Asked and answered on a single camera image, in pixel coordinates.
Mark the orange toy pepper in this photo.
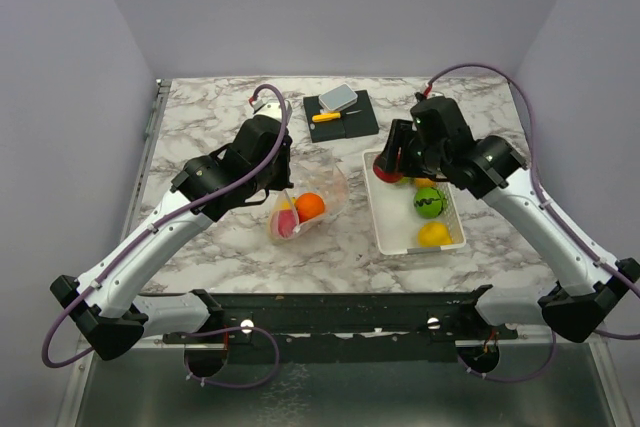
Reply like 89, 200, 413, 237
413, 178, 437, 189

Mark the green toy fruit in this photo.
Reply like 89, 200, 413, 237
413, 187, 448, 219

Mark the clear zip top bag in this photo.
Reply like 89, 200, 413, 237
267, 151, 349, 243

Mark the red toy apple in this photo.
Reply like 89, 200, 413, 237
275, 209, 299, 239

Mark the orange toy fruit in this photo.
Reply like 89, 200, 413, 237
295, 192, 326, 223

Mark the yellow toy pear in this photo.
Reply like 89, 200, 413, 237
417, 221, 453, 248

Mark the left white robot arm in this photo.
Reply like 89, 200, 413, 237
50, 114, 292, 361

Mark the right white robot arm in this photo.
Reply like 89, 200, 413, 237
374, 93, 639, 343

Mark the black cutting board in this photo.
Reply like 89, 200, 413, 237
303, 90, 380, 143

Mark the white perforated plastic basket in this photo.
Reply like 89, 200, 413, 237
362, 149, 466, 256

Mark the grey white rectangular box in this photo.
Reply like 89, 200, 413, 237
318, 84, 358, 112

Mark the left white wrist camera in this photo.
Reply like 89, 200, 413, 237
252, 99, 292, 124

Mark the yellow handled knife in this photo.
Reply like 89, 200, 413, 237
312, 110, 360, 123

